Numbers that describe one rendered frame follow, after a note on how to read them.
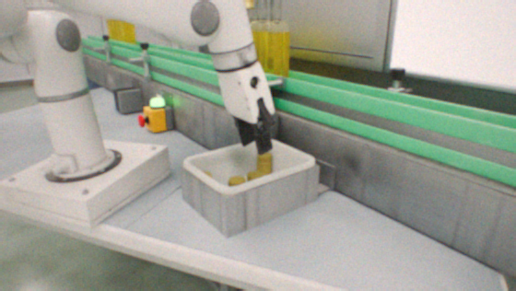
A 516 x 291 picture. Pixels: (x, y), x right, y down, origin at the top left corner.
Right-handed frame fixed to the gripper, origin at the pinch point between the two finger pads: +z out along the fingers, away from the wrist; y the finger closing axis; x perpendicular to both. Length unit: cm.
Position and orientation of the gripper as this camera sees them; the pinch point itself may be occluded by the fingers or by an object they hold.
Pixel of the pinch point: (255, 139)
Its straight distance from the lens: 69.7
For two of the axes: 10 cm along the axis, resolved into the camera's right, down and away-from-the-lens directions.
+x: -7.9, 4.4, -4.3
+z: 2.1, 8.5, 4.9
